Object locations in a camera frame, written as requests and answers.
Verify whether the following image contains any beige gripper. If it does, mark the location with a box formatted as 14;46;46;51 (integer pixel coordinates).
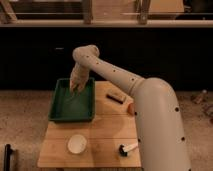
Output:
69;63;89;93

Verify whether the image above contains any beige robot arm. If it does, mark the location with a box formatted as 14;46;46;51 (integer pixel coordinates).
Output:
70;45;192;171

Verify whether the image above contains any green plastic tray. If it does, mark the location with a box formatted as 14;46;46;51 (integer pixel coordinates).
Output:
49;78;95;122

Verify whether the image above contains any wooden block with black stripe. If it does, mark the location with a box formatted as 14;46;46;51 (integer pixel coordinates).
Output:
106;91;126;104

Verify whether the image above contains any white round bowl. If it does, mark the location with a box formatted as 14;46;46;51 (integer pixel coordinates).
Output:
67;134;87;154

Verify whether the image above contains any orange round fruit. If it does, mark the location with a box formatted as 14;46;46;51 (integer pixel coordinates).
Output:
127;103;135;115

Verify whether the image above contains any wooden table board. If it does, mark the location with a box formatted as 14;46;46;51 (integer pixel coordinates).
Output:
38;81;143;169

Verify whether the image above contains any black object at floor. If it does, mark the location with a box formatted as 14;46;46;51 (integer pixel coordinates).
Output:
3;144;14;171

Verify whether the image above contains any white handled black brush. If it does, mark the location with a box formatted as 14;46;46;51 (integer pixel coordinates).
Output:
119;143;138;157

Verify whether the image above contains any wooden shelf frame background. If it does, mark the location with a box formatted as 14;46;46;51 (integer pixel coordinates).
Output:
0;0;213;28

